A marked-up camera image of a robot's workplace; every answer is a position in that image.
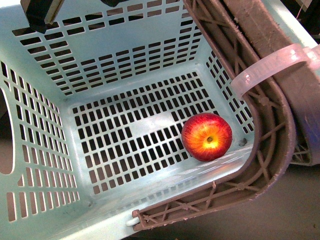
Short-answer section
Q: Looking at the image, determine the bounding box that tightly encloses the red yellow apple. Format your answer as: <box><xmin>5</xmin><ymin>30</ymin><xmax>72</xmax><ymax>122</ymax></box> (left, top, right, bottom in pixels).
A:
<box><xmin>181</xmin><ymin>112</ymin><xmax>233</xmax><ymax>162</ymax></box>

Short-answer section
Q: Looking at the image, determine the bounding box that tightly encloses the brown basket handle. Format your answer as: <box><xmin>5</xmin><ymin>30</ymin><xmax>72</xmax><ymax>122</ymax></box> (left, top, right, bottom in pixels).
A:
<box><xmin>132</xmin><ymin>0</ymin><xmax>320</xmax><ymax>232</ymax></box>

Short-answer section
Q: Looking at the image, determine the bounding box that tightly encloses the light blue plastic basket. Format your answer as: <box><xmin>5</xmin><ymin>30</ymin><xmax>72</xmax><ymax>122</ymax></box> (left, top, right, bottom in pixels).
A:
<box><xmin>0</xmin><ymin>0</ymin><xmax>254</xmax><ymax>240</ymax></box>

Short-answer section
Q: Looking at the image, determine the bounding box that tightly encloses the white zip tie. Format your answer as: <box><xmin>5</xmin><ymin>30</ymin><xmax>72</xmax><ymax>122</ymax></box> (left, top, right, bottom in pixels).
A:
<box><xmin>230</xmin><ymin>43</ymin><xmax>320</xmax><ymax>100</ymax></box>

